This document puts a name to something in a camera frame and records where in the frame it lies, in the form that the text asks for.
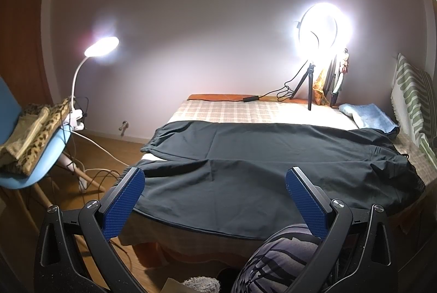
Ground dark green pants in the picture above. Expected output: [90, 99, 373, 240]
[116, 120, 427, 241]

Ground bed with checkered sheet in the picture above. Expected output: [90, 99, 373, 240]
[117, 93, 437, 267]

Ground person's striped trouser leg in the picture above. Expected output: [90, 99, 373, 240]
[232, 223, 321, 292]

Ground folded blue towel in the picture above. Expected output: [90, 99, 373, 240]
[338, 104, 400, 135]

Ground leopard print cloth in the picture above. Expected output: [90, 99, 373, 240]
[1, 97, 70, 176]

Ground orange patterned cloth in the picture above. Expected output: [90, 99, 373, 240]
[312, 69, 328, 105]

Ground black tripod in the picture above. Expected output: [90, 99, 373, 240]
[290, 63, 317, 111]

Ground green striped white cushion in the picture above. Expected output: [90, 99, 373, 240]
[390, 54, 436, 164]

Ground blue plastic chair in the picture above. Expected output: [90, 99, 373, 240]
[0, 76, 107, 232]

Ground white clip desk lamp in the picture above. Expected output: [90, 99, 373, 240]
[64, 34, 120, 131]

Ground white lamp cable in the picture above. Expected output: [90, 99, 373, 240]
[69, 130, 133, 193]

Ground black power cable with adapter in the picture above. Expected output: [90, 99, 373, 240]
[242, 60, 310, 104]

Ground ring light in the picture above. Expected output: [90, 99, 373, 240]
[297, 2, 354, 58]

